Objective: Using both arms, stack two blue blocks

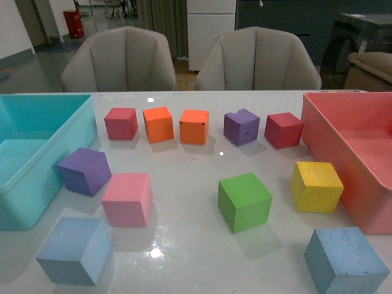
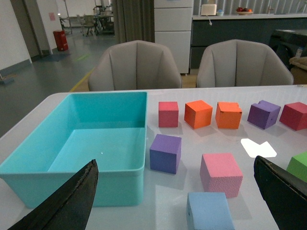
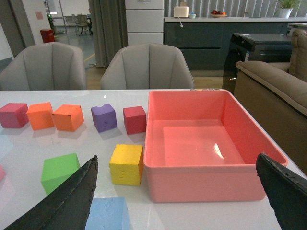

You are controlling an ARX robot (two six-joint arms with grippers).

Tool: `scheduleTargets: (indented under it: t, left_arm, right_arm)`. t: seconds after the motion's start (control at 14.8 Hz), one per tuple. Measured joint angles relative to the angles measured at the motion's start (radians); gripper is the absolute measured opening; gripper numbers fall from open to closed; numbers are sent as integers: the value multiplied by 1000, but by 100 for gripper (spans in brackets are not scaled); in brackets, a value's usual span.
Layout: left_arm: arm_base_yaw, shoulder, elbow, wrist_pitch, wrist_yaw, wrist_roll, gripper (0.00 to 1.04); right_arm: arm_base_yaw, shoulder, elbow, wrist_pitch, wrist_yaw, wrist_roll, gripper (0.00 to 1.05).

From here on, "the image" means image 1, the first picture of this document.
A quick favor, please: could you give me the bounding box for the red box on floor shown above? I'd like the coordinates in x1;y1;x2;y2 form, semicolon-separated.
63;10;85;39

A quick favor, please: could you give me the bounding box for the purple notched foam cube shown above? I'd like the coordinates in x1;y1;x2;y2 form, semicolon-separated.
224;108;260;146

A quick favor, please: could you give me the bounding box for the orange foam cube left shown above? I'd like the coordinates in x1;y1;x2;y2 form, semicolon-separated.
143;107;174;143

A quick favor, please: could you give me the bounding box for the light blue foam cube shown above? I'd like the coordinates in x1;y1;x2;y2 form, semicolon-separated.
304;227;390;293
36;217;112;286

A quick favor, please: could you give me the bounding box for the crimson foam cube left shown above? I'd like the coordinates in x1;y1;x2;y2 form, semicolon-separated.
104;108;138;140

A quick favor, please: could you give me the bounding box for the dark red foam cube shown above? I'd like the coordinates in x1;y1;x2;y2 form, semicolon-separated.
264;112;304;149

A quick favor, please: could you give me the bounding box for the purple foam cube left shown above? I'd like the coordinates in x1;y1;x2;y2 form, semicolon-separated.
58;148;112;197

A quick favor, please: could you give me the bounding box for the teal plastic bin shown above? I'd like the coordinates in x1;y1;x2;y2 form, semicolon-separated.
1;94;97;230

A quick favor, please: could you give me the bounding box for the pink foam cube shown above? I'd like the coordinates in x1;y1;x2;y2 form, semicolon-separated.
102;173;153;227

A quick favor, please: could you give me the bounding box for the white drawer cabinet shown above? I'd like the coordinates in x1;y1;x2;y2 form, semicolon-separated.
186;0;236;72

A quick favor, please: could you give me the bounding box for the grey armchair right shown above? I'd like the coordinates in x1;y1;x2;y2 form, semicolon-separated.
196;27;322;91

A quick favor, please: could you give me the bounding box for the grey curtain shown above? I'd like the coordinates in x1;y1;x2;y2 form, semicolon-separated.
137;0;189;59

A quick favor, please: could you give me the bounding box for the orange foam cube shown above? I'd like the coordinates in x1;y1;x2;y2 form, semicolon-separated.
179;109;209;145
143;107;174;143

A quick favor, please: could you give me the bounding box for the grey armchair left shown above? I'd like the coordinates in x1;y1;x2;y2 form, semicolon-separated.
61;26;176;92

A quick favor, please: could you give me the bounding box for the pink plastic bin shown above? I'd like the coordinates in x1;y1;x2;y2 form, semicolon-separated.
301;92;391;235

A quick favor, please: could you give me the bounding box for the beige sofa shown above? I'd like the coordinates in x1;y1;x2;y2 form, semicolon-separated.
344;52;391;92

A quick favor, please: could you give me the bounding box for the yellow foam cube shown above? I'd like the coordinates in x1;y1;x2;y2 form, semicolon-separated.
290;161;344;214

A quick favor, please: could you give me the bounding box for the black appliance box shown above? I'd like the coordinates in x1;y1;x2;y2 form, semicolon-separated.
320;13;391;74

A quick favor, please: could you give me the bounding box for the grey armchair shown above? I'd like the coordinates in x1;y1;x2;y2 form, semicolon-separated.
196;27;322;91
61;26;176;92

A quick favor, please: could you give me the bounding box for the orange foam cube right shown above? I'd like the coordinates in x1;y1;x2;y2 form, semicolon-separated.
179;109;209;145

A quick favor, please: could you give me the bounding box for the green foam cube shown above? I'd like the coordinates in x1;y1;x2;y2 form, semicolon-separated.
217;172;273;233

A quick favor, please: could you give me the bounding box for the dark grey counter cabinet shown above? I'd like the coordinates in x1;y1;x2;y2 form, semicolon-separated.
236;0;391;66

